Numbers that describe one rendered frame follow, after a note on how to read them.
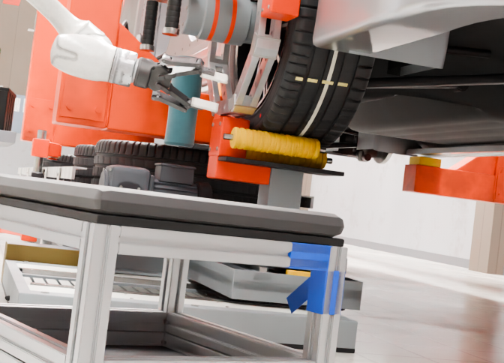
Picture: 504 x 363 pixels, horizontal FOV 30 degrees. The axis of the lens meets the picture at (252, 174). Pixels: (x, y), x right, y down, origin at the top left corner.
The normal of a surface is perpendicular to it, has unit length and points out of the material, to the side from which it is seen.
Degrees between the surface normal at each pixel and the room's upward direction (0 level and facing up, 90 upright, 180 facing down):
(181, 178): 90
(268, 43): 90
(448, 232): 90
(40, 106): 90
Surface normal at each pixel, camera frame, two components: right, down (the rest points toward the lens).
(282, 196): 0.29, 0.00
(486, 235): -0.95, -0.12
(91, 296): 0.57, 0.04
